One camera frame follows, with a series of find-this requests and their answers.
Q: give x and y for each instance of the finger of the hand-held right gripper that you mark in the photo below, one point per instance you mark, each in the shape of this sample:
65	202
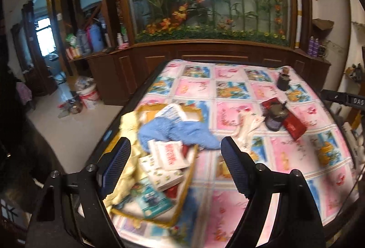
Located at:
345	99

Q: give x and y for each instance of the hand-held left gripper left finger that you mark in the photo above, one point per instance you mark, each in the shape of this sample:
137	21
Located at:
115	162

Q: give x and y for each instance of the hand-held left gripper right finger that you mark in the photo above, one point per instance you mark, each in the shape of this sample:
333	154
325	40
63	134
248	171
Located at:
235	162

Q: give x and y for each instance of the yellow towel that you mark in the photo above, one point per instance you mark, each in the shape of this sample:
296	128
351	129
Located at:
125	179

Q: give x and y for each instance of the red foil bag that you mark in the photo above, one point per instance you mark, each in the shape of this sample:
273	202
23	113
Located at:
188	151

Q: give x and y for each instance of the white packet with green print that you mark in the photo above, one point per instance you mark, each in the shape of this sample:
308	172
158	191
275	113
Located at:
162	176

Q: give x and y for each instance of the teal packet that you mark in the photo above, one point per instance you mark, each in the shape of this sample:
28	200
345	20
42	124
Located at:
154	201

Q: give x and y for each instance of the white packet with red print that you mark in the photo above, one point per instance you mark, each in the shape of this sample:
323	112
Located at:
171	154

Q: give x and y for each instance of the blue cloth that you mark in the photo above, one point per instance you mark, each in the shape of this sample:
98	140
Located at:
176	131

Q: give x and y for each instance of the gold rimmed tray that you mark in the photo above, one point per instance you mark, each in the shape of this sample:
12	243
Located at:
159	221

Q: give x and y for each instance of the white packet with blue print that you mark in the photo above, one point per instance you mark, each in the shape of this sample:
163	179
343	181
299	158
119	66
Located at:
171	112

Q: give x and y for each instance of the person's right hand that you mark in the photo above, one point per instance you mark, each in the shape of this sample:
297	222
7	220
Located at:
360	151

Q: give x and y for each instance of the dark hanging object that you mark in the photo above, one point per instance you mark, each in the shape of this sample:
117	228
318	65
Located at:
355	74

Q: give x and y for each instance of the cream cloth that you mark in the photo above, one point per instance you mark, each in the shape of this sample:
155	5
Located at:
248	125

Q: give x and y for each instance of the printed pink tablecloth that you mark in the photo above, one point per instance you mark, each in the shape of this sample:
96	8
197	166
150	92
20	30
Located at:
285	156

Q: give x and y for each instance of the red box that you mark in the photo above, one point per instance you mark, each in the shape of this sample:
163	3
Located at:
296	126

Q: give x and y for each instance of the dark jar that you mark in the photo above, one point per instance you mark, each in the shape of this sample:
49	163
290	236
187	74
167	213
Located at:
275	122

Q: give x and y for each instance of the black framed table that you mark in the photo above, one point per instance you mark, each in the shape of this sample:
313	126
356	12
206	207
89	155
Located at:
128	105

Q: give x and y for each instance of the small dark bottle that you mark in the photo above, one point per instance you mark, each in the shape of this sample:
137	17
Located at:
283	82

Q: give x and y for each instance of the metal kettle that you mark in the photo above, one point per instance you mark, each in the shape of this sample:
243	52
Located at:
76	108

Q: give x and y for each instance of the white plastic bucket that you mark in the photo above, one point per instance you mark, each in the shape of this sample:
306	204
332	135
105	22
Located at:
89	98

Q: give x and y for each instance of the wooden cabinet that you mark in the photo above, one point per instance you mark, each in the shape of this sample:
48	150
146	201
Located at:
128	71

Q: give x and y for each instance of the purple floral cloth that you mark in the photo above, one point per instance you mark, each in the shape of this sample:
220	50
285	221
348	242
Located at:
24	92

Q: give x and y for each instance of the pink rag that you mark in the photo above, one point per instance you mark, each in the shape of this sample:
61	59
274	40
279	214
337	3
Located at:
124	46

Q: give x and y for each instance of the striped cup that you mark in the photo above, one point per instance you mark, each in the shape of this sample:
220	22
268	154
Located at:
74	53

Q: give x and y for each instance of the silver bottle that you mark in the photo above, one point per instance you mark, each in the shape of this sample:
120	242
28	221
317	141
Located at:
107	41

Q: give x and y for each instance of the small white bottle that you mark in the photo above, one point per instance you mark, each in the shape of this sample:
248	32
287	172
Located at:
119	39

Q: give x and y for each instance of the grey thermos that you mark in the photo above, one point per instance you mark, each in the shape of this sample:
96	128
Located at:
83	42

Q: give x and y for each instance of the blue thermos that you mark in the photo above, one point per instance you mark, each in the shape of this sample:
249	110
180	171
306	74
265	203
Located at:
95	38

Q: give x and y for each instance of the wooden door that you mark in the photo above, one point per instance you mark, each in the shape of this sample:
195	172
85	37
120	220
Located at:
31	65

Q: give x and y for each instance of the green bottle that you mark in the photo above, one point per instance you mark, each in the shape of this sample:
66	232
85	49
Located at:
124	34

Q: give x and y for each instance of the green bag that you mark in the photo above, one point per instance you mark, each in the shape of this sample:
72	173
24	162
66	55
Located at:
71	40

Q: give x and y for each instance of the window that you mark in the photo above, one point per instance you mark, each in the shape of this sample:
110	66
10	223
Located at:
45	37

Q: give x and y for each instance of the brown wall shelf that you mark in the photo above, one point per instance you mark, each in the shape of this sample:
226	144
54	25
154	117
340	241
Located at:
322	24

